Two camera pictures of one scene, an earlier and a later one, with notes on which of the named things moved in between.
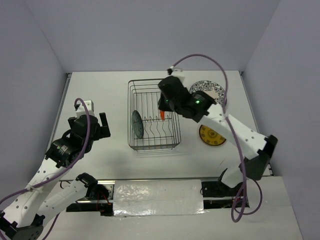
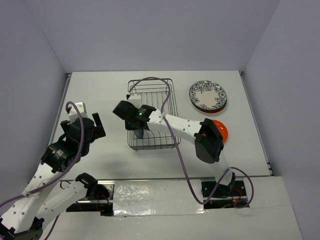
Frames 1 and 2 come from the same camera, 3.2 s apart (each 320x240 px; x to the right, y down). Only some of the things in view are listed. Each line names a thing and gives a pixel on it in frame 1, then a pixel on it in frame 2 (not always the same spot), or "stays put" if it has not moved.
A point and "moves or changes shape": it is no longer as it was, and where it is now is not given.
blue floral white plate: (213, 89) stays put
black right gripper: (162, 106) → (128, 125)
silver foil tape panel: (158, 197) stays put
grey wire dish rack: (148, 127) stays put
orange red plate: (162, 115) moves or changes shape
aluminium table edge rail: (68, 77) stays put
